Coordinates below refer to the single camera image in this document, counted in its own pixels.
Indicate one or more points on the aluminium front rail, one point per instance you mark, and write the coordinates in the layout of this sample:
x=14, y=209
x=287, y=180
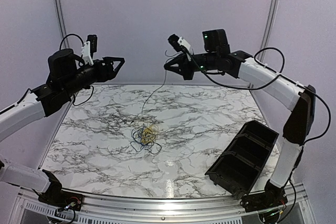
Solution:
x=113, y=209

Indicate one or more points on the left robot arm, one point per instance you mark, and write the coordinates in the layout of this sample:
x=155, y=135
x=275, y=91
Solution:
x=68, y=74

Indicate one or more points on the right aluminium frame post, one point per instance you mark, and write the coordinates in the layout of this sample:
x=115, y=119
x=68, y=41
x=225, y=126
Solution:
x=270, y=21

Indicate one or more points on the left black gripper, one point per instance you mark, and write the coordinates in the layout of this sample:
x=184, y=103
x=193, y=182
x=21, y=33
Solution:
x=107, y=73

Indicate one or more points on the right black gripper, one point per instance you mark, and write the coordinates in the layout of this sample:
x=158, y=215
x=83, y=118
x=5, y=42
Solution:
x=187, y=74

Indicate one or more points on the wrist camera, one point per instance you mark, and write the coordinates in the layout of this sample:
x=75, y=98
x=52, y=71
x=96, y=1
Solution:
x=179, y=43
x=88, y=49

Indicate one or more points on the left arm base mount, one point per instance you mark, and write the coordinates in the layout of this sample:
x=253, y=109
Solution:
x=56, y=196

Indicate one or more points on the left aluminium frame post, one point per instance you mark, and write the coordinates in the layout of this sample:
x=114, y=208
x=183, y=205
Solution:
x=65, y=108

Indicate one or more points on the black three-compartment bin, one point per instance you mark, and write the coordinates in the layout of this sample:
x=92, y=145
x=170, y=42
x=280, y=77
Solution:
x=241, y=163

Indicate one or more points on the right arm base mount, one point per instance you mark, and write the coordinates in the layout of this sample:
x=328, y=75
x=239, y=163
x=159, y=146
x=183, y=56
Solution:
x=271, y=197

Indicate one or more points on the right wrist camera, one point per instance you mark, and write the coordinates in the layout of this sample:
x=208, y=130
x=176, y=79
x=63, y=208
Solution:
x=179, y=43

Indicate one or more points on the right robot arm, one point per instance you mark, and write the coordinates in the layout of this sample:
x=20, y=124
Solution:
x=219, y=59

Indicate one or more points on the aluminium frame post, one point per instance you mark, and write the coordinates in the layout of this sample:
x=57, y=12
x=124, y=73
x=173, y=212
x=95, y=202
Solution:
x=270, y=21
x=65, y=108

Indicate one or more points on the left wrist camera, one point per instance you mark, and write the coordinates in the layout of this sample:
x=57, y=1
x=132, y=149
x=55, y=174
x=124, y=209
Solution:
x=88, y=49

